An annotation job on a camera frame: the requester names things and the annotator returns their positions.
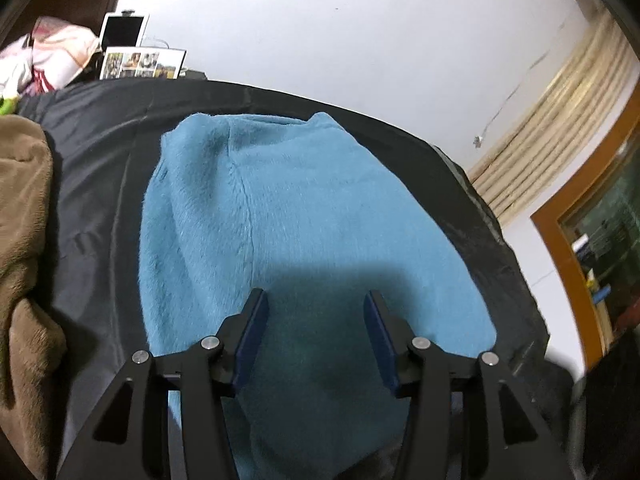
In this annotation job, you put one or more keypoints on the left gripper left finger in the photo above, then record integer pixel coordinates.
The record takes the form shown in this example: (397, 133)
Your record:
(126, 434)

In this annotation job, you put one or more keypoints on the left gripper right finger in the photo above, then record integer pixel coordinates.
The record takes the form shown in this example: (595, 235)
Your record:
(472, 410)

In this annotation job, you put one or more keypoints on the teal knit sweater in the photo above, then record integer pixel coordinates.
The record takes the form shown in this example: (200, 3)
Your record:
(299, 209)

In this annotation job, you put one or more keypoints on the brown fleece garment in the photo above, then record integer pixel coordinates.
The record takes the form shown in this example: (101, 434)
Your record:
(32, 344)

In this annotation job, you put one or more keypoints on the cream curtain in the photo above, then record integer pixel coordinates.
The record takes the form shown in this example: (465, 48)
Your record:
(560, 124)

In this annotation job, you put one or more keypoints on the black cloth work mat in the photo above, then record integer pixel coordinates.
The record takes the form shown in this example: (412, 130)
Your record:
(105, 142)

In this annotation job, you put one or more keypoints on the white crumpled garment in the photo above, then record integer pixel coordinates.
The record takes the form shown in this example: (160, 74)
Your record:
(15, 67)

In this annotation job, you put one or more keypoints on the white framed tablet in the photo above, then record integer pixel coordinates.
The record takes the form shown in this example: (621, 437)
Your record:
(122, 29)

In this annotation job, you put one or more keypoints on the wooden window frame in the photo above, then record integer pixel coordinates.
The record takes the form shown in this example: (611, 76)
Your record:
(591, 229)

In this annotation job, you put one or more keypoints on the photo collage frame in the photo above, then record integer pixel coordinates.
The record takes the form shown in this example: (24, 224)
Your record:
(141, 62)

